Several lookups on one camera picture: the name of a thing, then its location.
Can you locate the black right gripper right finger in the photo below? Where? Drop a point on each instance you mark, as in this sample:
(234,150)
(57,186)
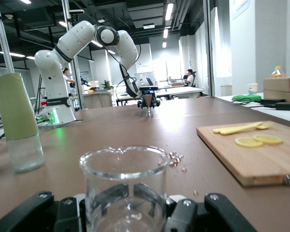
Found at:
(207,217)

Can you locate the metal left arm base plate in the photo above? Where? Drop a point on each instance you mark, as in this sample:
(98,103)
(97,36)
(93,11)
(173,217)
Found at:
(62,123)

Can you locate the plastic bottle orange drink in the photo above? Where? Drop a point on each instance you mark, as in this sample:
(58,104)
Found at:
(278,72)

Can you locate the green sleeved glass bottle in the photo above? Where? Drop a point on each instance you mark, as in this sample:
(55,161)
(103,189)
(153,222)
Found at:
(17,108)

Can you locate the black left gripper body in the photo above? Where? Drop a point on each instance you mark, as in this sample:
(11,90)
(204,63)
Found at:
(141,96)

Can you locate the beige chair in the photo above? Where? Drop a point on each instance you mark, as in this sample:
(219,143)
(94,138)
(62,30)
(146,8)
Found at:
(97,100)

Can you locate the seated person white shirt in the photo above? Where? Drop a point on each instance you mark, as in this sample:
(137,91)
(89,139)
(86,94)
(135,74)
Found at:
(190,78)

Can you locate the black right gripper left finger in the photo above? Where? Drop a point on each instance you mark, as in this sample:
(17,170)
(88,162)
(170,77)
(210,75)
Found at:
(26,215)

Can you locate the yellow lemon slice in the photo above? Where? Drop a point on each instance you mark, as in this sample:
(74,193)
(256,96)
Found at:
(268,139)
(249,142)

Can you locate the standing person white shirt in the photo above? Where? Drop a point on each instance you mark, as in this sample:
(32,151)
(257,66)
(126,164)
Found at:
(67,79)

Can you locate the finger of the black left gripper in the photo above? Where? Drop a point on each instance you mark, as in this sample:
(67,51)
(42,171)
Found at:
(141,104)
(156,104)

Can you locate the green potted plant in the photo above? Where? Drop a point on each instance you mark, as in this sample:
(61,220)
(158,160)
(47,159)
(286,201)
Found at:
(107,85)

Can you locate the yellow plastic fork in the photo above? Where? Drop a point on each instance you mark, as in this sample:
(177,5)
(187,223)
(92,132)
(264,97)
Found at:
(246,129)

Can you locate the steel jigger measuring cup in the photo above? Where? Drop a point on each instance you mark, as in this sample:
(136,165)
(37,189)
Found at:
(148,106)

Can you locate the yellow plastic knife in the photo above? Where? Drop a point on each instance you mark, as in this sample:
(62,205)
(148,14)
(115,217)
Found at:
(216,130)

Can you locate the white waste bin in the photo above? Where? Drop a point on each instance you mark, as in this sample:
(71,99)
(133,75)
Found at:
(226,90)

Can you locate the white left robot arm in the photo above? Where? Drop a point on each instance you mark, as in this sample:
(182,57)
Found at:
(50,65)

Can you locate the green bag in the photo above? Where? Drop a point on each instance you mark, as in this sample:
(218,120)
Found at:
(246,97)

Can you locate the black power adapter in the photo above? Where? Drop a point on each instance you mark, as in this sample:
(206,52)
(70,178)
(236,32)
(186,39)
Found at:
(271,101)
(287,106)

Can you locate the clear glass shaker cup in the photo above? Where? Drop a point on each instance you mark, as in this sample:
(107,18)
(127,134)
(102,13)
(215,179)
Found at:
(125,212)

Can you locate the brown cardboard box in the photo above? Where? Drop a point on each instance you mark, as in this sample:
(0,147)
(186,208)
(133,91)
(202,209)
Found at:
(280,95)
(282,83)

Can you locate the white office desk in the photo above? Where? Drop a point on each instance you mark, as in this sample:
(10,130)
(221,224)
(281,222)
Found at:
(181,91)

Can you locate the white paper cup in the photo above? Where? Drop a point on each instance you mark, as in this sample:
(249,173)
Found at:
(252,89)

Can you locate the aluminium frame post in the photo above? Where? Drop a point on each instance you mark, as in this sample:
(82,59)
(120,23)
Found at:
(76,79)
(3,41)

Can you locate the wooden cutting board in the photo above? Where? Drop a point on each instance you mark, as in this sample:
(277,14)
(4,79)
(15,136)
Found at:
(244,159)

